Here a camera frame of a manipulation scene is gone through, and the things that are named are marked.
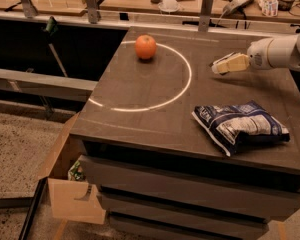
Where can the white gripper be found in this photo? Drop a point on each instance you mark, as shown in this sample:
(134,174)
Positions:
(257,56)

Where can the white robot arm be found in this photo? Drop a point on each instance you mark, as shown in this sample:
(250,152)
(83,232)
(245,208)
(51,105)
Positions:
(284,52)

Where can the grey handheld device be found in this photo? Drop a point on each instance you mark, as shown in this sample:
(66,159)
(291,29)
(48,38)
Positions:
(234,5)

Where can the colourful snack packet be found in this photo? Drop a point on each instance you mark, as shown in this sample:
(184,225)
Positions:
(269,7)

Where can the blue white chip bag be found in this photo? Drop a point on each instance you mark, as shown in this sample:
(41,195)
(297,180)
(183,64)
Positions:
(230,125)

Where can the black mesh cup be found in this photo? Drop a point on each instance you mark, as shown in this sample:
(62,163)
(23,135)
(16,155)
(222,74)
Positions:
(285,5)

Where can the white bowl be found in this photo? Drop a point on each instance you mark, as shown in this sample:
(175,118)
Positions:
(168,6)

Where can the orange fruit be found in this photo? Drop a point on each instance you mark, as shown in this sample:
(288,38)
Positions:
(145,47)

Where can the grey drawer cabinet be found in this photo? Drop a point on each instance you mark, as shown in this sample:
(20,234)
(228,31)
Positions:
(158,172)

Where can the green package in box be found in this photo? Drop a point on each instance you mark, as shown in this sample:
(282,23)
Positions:
(75,173)

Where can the open cardboard box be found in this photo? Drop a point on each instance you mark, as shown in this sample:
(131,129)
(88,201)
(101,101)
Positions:
(70,199)

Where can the right metal bracket post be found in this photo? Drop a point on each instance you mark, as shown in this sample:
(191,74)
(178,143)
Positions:
(205,14)

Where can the metal bracket post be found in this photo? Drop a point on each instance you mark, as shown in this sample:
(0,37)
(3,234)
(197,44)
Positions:
(92,11)
(29,9)
(205,14)

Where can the middle metal bracket post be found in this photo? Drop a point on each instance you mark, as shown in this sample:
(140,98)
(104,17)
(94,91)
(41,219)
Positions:
(92,11)

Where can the grey metal rail beam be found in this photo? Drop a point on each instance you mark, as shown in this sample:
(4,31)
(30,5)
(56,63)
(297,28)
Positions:
(46,85)

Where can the green handled tool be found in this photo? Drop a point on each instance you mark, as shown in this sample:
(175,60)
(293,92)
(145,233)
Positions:
(50,31)

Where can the left metal bracket post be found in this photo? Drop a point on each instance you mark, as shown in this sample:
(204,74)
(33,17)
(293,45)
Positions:
(29,9)

